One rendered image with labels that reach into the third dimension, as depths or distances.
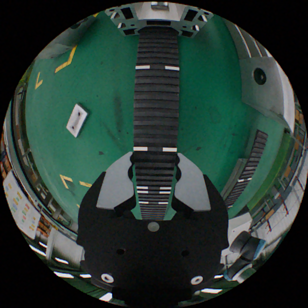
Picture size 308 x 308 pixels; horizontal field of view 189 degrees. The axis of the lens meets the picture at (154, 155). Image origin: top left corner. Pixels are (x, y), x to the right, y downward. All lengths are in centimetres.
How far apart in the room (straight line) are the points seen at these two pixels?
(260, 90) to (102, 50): 23
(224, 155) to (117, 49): 25
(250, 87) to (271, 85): 5
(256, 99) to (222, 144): 10
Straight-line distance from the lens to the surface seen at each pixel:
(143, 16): 16
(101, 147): 18
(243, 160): 24
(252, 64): 20
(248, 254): 64
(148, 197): 18
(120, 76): 15
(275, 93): 16
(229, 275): 67
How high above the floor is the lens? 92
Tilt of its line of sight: 59 degrees down
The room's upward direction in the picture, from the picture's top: 179 degrees counter-clockwise
